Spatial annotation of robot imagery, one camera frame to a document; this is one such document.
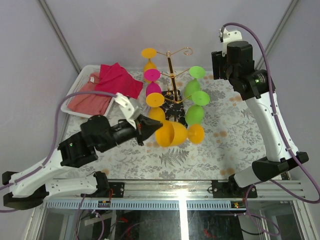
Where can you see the orange plastic wine glass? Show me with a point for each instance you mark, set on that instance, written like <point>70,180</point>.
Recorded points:
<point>149,53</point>

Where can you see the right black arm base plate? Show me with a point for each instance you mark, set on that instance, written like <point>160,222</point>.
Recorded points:
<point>226,189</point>

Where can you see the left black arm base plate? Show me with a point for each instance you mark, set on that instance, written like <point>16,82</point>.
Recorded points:
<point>112,188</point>

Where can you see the green wine glass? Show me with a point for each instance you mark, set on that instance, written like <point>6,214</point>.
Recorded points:
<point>196,113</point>
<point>196,72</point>

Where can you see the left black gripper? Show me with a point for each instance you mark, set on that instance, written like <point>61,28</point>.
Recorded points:
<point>146,128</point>

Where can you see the pink cloth in basket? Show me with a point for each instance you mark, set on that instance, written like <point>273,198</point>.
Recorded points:
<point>90,104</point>

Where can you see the magenta plastic wine glass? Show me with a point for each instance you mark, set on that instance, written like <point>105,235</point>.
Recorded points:
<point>152,75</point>

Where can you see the floral table mat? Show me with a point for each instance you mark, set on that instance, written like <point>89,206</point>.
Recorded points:
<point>232,141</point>

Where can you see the aluminium mounting rail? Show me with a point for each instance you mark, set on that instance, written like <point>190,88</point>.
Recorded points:
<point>170,189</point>

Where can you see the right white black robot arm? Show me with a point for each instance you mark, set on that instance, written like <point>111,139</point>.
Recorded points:
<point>282,155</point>

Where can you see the gold wine glass rack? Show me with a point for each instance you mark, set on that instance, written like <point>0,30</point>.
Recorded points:
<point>173,101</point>

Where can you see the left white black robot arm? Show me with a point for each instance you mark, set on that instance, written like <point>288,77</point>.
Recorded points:
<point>31,187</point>

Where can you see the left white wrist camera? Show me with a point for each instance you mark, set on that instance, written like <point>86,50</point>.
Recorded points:
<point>130,108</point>

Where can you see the orange wine glass front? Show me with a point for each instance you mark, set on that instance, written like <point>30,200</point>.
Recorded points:
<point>174,134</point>

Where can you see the magenta cloth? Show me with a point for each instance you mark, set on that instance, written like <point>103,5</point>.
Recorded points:
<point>115,79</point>

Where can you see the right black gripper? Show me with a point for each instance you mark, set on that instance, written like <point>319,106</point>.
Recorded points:
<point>218,60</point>

